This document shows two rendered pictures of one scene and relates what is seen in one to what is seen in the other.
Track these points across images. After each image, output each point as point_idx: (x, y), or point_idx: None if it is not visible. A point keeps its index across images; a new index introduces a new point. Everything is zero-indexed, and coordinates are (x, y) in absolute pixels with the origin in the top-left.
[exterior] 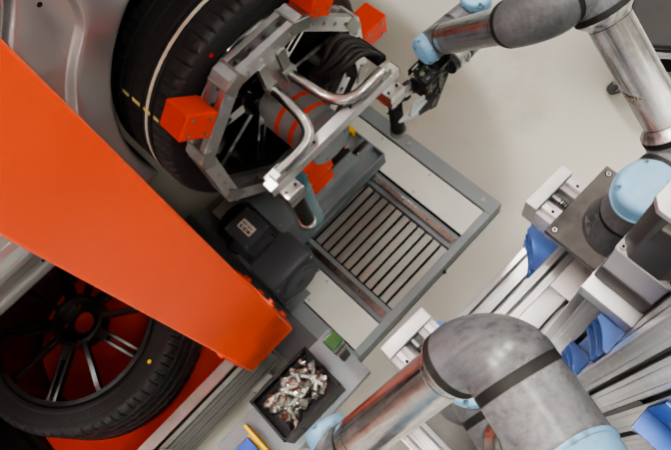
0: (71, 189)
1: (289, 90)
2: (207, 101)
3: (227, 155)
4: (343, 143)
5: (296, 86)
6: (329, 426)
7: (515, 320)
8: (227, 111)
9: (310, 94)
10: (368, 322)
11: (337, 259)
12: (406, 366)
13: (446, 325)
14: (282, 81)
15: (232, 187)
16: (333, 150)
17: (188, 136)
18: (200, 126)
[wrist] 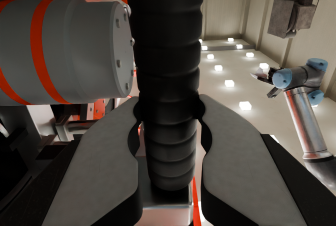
0: None
1: (33, 109)
2: (77, 116)
3: None
4: (114, 23)
5: (7, 105)
6: (280, 88)
7: (331, 189)
8: (89, 113)
9: (30, 102)
10: None
11: None
12: (301, 143)
13: (308, 170)
14: (46, 131)
15: None
16: (122, 31)
17: (104, 102)
18: (100, 107)
